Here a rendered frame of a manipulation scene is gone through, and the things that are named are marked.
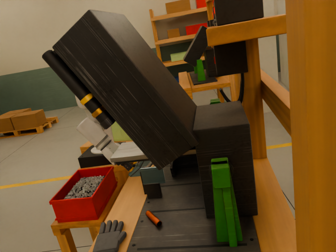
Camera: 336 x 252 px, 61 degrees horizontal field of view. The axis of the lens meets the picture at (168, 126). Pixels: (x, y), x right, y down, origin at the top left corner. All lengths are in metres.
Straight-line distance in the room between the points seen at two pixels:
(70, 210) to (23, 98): 8.25
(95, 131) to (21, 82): 8.12
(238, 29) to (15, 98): 9.20
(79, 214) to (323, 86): 1.22
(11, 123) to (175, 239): 6.31
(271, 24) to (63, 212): 1.17
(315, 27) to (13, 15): 9.13
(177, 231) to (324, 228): 0.63
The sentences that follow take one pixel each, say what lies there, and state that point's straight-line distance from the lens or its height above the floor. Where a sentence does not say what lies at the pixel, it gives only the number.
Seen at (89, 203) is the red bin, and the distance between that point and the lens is 1.38.
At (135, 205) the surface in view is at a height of 0.90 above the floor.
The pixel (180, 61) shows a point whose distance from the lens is 7.69.
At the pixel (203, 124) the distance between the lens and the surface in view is 0.96.
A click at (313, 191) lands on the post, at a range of 0.47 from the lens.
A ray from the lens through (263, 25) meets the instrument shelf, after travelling 0.69.
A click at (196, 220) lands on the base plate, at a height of 0.90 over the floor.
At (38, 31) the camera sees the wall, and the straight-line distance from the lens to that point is 9.07.
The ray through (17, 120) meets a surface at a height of 0.36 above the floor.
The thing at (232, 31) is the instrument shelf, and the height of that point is 1.52.
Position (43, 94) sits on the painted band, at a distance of 9.27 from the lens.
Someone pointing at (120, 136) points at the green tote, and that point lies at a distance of 2.37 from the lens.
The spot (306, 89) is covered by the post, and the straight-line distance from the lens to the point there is 0.41.
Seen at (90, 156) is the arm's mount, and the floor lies 0.92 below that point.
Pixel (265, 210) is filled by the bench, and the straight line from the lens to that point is 1.15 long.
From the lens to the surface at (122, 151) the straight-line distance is 1.18.
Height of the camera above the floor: 1.54
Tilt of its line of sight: 17 degrees down
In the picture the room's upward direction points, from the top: 10 degrees counter-clockwise
